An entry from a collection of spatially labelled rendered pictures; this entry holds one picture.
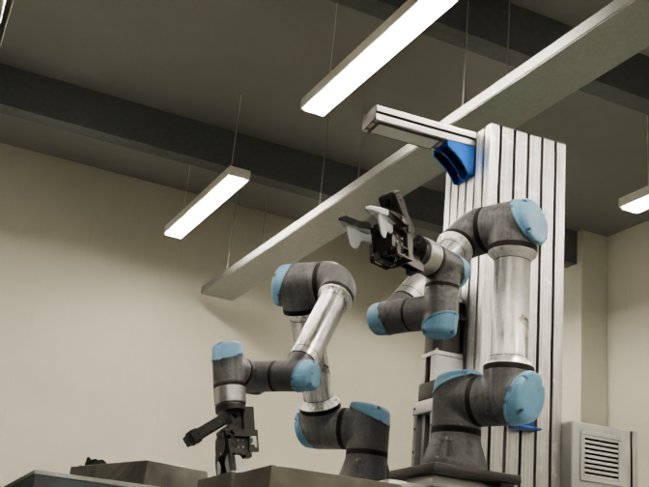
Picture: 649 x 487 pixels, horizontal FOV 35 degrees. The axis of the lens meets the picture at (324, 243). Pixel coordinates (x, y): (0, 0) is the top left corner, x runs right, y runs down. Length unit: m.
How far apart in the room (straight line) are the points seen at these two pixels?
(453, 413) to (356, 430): 0.51
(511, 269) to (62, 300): 6.96
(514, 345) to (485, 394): 0.13
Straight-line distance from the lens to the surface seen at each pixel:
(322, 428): 2.88
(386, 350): 10.15
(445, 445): 2.38
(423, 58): 7.08
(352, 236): 2.06
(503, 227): 2.44
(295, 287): 2.76
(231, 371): 2.41
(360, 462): 2.82
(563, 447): 2.74
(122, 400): 9.05
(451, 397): 2.40
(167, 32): 7.16
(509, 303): 2.39
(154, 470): 1.70
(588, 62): 5.12
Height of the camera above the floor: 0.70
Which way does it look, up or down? 20 degrees up
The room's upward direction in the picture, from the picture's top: 6 degrees clockwise
